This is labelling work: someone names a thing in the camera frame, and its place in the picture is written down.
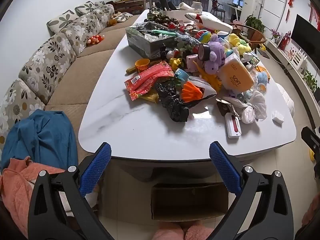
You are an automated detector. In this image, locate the leaf pattern pillow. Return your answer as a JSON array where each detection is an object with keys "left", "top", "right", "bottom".
[
  {"left": 114, "top": 12, "right": 133, "bottom": 22},
  {"left": 47, "top": 9, "right": 81, "bottom": 33},
  {"left": 74, "top": 1, "right": 101, "bottom": 16}
]

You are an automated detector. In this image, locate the pile of dark chestnuts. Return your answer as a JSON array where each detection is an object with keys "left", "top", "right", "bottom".
[{"left": 147, "top": 15, "right": 179, "bottom": 27}]

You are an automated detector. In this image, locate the wooden armchair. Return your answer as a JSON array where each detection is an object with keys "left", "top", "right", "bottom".
[{"left": 229, "top": 22, "right": 267, "bottom": 52}]

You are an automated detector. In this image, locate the red striped snack packet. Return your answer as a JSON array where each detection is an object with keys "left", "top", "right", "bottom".
[{"left": 124, "top": 61, "right": 175, "bottom": 101}]

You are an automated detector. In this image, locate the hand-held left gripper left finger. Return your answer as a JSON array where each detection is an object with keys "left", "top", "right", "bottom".
[{"left": 27, "top": 142, "right": 118, "bottom": 240}]

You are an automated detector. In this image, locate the red hanging lantern decoration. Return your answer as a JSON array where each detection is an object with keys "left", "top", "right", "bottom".
[{"left": 308, "top": 3, "right": 320, "bottom": 31}]

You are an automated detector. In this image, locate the white standing air conditioner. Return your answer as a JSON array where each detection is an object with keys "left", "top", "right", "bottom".
[{"left": 243, "top": 0, "right": 264, "bottom": 23}]

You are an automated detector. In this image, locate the orange toy hand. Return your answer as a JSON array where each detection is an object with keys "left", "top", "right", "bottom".
[{"left": 180, "top": 83, "right": 204, "bottom": 104}]

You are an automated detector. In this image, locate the yellow plush toy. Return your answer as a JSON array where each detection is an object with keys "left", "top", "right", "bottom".
[{"left": 228, "top": 33, "right": 252, "bottom": 56}]

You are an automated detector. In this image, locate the white television cabinet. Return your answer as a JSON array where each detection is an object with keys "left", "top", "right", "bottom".
[{"left": 264, "top": 39, "right": 320, "bottom": 122}]

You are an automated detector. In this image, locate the grey white pouch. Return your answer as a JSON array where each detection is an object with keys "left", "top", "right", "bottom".
[{"left": 187, "top": 76, "right": 218, "bottom": 99}]

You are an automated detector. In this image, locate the colourful striped ball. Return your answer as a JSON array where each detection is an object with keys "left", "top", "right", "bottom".
[{"left": 198, "top": 31, "right": 212, "bottom": 43}]

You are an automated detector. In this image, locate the orange plastic cup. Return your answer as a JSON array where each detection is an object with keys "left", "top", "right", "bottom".
[{"left": 135, "top": 58, "right": 151, "bottom": 73}]

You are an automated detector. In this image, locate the green potted plant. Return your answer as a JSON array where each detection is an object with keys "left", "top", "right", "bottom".
[{"left": 244, "top": 14, "right": 266, "bottom": 33}]

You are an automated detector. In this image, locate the grey storage crate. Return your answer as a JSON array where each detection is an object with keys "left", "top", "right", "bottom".
[{"left": 125, "top": 24, "right": 183, "bottom": 58}]

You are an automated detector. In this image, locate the pink fluffy slipper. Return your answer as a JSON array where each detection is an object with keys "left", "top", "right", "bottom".
[
  {"left": 184, "top": 219, "right": 214, "bottom": 240},
  {"left": 151, "top": 221, "right": 186, "bottom": 240}
]

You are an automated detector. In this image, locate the white toy airplane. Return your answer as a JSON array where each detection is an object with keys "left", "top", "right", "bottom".
[{"left": 184, "top": 12, "right": 233, "bottom": 34}]

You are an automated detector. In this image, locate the red plush toy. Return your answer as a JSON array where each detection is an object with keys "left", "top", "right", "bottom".
[{"left": 86, "top": 34, "right": 105, "bottom": 46}]

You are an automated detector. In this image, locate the black tape roll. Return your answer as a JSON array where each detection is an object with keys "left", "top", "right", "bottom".
[{"left": 198, "top": 43, "right": 213, "bottom": 62}]

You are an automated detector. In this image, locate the pink small box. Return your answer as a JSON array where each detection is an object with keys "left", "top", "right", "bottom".
[{"left": 186, "top": 54, "right": 204, "bottom": 72}]

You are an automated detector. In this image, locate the teal plastic tool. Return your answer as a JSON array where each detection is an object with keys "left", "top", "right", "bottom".
[{"left": 151, "top": 29, "right": 178, "bottom": 37}]

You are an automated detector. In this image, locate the red desk chair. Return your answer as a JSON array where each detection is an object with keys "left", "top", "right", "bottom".
[{"left": 210, "top": 0, "right": 226, "bottom": 18}]

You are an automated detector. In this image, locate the pink towel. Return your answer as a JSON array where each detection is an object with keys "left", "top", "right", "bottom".
[{"left": 0, "top": 156, "right": 67, "bottom": 238}]

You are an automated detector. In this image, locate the white router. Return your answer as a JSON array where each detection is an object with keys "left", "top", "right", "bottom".
[{"left": 291, "top": 50, "right": 308, "bottom": 68}]

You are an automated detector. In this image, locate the small white packet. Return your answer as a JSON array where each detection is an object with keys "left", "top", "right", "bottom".
[{"left": 271, "top": 110, "right": 286, "bottom": 125}]

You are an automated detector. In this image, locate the small green cabinet plant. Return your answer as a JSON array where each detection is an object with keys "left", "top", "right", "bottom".
[{"left": 302, "top": 69, "right": 318, "bottom": 91}]

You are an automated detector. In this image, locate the orange tissue pack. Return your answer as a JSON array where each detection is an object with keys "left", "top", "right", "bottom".
[{"left": 217, "top": 59, "right": 255, "bottom": 92}]

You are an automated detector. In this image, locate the cardboard box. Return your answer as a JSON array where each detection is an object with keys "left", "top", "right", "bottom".
[{"left": 150, "top": 182, "right": 229, "bottom": 222}]

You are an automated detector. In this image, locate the black plastic bag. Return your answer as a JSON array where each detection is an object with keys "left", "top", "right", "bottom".
[{"left": 154, "top": 81, "right": 193, "bottom": 123}]

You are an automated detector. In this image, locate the white and red case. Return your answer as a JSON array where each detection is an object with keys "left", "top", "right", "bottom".
[{"left": 224, "top": 112, "right": 243, "bottom": 139}]

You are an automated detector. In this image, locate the purple plush toy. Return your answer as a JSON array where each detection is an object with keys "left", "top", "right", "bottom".
[{"left": 203, "top": 33, "right": 227, "bottom": 75}]

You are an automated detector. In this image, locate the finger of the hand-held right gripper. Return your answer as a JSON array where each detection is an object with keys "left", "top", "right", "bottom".
[{"left": 301, "top": 127, "right": 320, "bottom": 157}]

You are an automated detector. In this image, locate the white crumpled plastic bag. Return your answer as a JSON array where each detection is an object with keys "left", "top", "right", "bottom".
[{"left": 241, "top": 90, "right": 268, "bottom": 125}]

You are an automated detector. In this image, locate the beige fabric sofa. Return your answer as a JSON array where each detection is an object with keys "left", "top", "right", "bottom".
[{"left": 0, "top": 1, "right": 135, "bottom": 155}]

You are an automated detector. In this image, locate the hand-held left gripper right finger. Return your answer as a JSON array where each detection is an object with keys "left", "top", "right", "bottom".
[{"left": 207, "top": 141, "right": 294, "bottom": 240}]

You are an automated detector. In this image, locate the white tray with remotes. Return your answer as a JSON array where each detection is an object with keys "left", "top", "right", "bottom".
[{"left": 154, "top": 0, "right": 186, "bottom": 18}]

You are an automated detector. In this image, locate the torn brown cardboard piece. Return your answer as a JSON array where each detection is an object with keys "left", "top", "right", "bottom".
[{"left": 215, "top": 97, "right": 242, "bottom": 117}]

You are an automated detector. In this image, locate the blue cloth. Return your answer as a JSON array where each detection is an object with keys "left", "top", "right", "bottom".
[{"left": 1, "top": 109, "right": 79, "bottom": 173}]

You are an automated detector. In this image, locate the light blue tape roll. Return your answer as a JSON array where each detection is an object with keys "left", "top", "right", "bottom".
[{"left": 174, "top": 69, "right": 189, "bottom": 81}]

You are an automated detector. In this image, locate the floral back cushion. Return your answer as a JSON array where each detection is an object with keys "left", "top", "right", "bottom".
[
  {"left": 0, "top": 79, "right": 46, "bottom": 152},
  {"left": 19, "top": 33, "right": 77, "bottom": 105},
  {"left": 92, "top": 4, "right": 115, "bottom": 30},
  {"left": 60, "top": 13, "right": 101, "bottom": 56}
]

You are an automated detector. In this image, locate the black television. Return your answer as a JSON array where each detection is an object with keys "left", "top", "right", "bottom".
[{"left": 291, "top": 13, "right": 320, "bottom": 63}]

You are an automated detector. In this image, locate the wooden side cabinet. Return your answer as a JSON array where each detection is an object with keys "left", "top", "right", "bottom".
[{"left": 114, "top": 0, "right": 152, "bottom": 15}]

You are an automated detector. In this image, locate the yellow toy dinosaur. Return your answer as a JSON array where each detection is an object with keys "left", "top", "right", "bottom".
[{"left": 192, "top": 61, "right": 223, "bottom": 91}]

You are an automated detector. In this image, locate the white jar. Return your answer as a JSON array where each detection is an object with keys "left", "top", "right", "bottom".
[{"left": 191, "top": 1, "right": 204, "bottom": 14}]

